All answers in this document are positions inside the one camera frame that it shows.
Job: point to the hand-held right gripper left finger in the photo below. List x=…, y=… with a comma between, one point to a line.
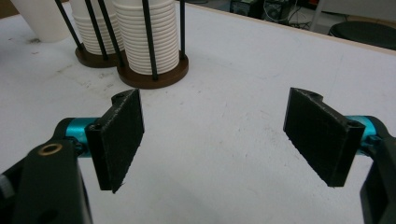
x=118, y=140

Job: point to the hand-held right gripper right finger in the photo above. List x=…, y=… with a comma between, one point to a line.
x=320, y=137

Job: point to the short stack of paper cups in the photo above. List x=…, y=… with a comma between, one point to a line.
x=82, y=34

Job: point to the single white paper cup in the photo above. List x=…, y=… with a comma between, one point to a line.
x=40, y=21

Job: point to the black round stool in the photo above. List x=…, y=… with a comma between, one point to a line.
x=364, y=34

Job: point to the white metal table leg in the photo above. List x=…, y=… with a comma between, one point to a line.
x=317, y=14

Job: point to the black computer tower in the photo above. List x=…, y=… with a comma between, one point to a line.
x=246, y=7

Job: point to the brown cup holder black rods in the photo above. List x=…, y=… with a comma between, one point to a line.
x=146, y=81

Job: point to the tall stack of paper cups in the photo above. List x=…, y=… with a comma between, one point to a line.
x=130, y=46

